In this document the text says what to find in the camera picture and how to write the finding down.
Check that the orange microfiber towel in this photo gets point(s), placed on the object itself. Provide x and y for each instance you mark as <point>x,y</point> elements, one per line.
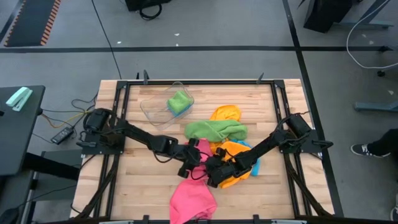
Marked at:
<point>236,149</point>
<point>227,112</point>

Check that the black chair caster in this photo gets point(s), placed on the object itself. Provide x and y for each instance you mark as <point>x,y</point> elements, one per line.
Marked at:
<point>381,73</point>

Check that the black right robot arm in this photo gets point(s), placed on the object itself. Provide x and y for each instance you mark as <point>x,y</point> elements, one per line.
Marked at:
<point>273,140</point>

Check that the black computer tower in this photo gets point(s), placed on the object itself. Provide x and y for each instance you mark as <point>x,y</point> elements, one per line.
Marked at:
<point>326,14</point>
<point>146,3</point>

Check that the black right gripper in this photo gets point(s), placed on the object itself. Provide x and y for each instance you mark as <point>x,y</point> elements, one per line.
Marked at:
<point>224,172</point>

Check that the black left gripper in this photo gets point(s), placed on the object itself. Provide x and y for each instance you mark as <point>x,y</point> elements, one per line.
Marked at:
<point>186,161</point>

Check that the clear plastic bin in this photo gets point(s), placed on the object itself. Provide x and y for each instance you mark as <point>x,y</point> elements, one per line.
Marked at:
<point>155,112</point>

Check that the grey desk leg frame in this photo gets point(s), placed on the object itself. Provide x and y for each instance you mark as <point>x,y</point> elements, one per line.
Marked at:
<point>367,24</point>

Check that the black office desk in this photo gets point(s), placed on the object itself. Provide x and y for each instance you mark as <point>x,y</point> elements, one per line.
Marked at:
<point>18,137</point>

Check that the person's foot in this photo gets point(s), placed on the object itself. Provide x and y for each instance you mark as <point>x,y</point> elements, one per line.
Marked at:
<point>395,211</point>
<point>360,150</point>

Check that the person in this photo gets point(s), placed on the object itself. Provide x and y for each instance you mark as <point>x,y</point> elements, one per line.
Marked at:
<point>385,143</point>

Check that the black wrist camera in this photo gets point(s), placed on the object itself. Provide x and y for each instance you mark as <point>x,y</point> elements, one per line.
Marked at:
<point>194,155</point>
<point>221,152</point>

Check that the grey desk foot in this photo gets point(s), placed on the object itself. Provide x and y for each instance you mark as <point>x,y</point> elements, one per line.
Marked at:
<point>376,106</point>

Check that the mint green stapler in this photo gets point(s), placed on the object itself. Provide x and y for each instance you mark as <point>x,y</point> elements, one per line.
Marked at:
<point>18,98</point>

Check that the black power adapter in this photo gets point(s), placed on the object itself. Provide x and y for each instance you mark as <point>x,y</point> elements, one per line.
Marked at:
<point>62,135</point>

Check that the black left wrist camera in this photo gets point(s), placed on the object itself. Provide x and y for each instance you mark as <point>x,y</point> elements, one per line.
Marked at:
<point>194,155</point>

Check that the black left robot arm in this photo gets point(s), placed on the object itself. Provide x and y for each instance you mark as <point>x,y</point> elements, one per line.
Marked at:
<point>140,135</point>

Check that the black orange-edged floor mat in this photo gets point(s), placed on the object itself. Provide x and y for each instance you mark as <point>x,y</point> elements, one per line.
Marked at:
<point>29,23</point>

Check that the green microfiber towel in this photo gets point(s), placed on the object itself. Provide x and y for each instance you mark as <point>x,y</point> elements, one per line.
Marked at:
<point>178,101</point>
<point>217,130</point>

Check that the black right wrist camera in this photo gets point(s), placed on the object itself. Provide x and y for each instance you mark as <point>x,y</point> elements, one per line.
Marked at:
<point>221,152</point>

